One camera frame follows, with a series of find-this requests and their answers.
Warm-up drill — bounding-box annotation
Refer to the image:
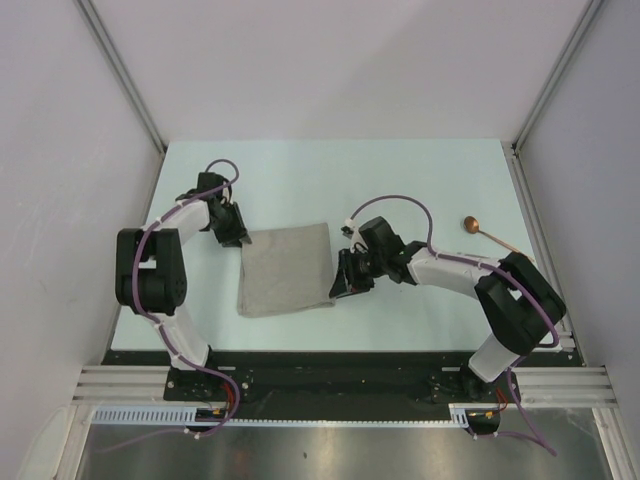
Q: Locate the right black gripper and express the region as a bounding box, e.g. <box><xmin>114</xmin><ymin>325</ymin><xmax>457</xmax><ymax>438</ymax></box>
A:
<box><xmin>329</xmin><ymin>248</ymin><xmax>386</xmax><ymax>299</ymax></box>

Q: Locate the grey cloth napkin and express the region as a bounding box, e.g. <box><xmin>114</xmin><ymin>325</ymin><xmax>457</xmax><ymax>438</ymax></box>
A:
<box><xmin>237</xmin><ymin>223</ymin><xmax>334</xmax><ymax>318</ymax></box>

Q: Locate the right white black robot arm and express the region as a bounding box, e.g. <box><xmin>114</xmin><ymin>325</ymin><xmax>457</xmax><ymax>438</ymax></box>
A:
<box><xmin>329</xmin><ymin>217</ymin><xmax>566</xmax><ymax>401</ymax></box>

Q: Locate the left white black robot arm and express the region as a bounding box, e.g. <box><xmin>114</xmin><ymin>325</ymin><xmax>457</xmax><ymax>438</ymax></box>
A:
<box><xmin>115</xmin><ymin>171</ymin><xmax>251</xmax><ymax>400</ymax></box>

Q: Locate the copper spoon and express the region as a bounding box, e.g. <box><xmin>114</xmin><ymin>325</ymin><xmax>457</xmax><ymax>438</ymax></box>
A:
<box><xmin>462</xmin><ymin>215</ymin><xmax>535</xmax><ymax>263</ymax></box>

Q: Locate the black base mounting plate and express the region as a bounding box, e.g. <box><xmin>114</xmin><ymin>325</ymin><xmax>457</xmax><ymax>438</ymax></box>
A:
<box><xmin>102</xmin><ymin>351</ymin><xmax>584</xmax><ymax>432</ymax></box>

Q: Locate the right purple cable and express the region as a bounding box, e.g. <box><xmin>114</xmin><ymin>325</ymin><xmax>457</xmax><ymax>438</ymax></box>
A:
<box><xmin>347</xmin><ymin>194</ymin><xmax>559</xmax><ymax>456</ymax></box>

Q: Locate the aluminium frame rail right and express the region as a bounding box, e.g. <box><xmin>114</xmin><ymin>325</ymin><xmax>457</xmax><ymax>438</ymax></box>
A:
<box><xmin>502</xmin><ymin>142</ymin><xmax>579</xmax><ymax>354</ymax></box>

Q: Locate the aluminium frame rail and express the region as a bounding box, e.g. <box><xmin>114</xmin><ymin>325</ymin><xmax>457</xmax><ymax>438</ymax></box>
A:
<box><xmin>72</xmin><ymin>366</ymin><xmax>169</xmax><ymax>405</ymax></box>
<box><xmin>502</xmin><ymin>142</ymin><xmax>579</xmax><ymax>354</ymax></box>

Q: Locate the aluminium frame rail left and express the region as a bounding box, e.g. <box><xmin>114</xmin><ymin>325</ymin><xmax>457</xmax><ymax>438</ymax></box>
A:
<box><xmin>72</xmin><ymin>366</ymin><xmax>169</xmax><ymax>405</ymax></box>

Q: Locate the white slotted cable duct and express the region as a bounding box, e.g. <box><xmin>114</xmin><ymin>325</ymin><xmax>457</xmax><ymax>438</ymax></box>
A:
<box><xmin>92</xmin><ymin>403</ymin><xmax>471</xmax><ymax>429</ymax></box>

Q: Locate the aluminium frame post left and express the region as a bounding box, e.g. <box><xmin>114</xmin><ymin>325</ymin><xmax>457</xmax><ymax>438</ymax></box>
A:
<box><xmin>73</xmin><ymin>0</ymin><xmax>168</xmax><ymax>157</ymax></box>

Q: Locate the aluminium frame post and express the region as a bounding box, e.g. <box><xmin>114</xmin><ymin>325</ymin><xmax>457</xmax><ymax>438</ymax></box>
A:
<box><xmin>511</xmin><ymin>0</ymin><xmax>608</xmax><ymax>155</ymax></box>
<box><xmin>73</xmin><ymin>0</ymin><xmax>168</xmax><ymax>157</ymax></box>

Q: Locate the aluminium frame post right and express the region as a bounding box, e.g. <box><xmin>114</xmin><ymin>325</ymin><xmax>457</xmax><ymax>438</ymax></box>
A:
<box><xmin>511</xmin><ymin>0</ymin><xmax>608</xmax><ymax>155</ymax></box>

